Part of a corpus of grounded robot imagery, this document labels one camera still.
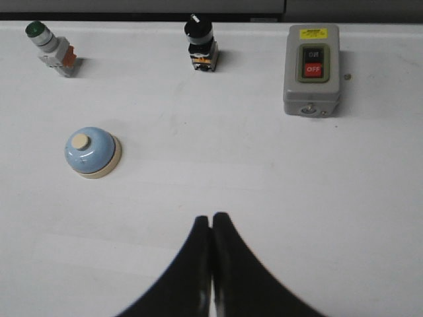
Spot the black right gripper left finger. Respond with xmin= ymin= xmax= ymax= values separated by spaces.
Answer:
xmin=119 ymin=216 xmax=212 ymax=317

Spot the grey on-off switch box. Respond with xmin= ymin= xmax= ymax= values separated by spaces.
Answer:
xmin=283 ymin=24 xmax=340 ymax=118

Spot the grey granite counter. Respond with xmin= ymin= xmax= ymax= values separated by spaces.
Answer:
xmin=1 ymin=0 xmax=422 ymax=23

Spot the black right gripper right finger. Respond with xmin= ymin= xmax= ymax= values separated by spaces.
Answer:
xmin=212 ymin=212 xmax=322 ymax=316

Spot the black rotary selector switch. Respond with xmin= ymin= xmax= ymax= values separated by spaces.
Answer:
xmin=184 ymin=13 xmax=219 ymax=71

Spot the green pushbutton switch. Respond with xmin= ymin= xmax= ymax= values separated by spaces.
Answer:
xmin=25 ymin=20 xmax=77 ymax=77

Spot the blue desk bell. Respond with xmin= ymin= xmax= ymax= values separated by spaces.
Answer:
xmin=64 ymin=127 xmax=122 ymax=179

